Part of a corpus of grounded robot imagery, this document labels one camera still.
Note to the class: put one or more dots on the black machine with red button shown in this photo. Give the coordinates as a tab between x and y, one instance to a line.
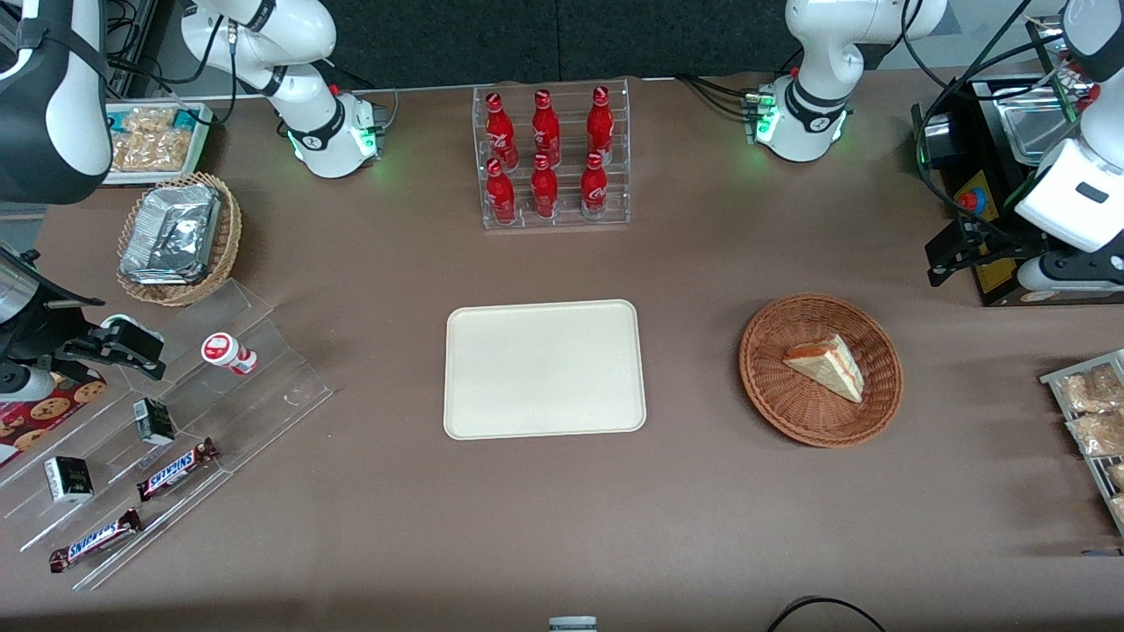
983	132

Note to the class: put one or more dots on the silver foil package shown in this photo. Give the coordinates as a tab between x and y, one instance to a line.
171	233

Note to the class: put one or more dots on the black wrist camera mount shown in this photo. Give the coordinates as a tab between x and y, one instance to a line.
39	307

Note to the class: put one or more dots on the clear bagged snack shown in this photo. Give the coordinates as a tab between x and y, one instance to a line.
1093	389
1117	477
1099	433

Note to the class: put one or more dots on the clear bagged pastry pack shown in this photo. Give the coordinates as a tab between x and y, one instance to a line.
149	140

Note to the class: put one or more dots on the clear acrylic stepped stand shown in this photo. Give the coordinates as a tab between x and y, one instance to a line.
263	395

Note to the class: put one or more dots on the light tan wicker basket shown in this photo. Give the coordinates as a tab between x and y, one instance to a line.
224	246

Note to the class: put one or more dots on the red white yogurt bottle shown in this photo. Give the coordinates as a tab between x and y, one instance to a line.
226	353

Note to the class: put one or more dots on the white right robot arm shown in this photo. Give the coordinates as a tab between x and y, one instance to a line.
307	35

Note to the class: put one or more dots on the brown round wicker basket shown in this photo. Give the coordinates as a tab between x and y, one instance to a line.
790	412

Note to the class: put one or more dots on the red cola bottle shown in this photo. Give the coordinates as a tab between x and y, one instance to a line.
594	187
601	123
500	195
500	132
545	127
544	190

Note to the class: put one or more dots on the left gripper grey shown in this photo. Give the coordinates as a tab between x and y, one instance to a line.
993	240

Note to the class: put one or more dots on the white snack tray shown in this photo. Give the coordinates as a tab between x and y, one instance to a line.
200	140

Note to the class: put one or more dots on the triangle sandwich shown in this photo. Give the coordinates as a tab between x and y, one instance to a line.
830	369

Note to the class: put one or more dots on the clear acrylic bottle rack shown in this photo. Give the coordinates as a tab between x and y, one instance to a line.
566	224

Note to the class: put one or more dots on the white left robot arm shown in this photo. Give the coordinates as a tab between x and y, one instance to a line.
817	53

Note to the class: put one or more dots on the small black carton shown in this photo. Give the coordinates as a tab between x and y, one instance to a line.
68	479
154	421

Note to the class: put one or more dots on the snickers chocolate bar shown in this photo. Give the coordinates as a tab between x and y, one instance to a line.
176	470
95	541

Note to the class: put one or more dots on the red cookie box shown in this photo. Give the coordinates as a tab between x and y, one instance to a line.
44	414

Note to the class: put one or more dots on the steel pan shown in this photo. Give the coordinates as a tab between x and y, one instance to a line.
1032	118

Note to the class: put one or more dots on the cream plastic tray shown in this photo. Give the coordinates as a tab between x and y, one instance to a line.
544	369

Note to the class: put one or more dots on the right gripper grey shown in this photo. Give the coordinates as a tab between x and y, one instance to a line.
41	331

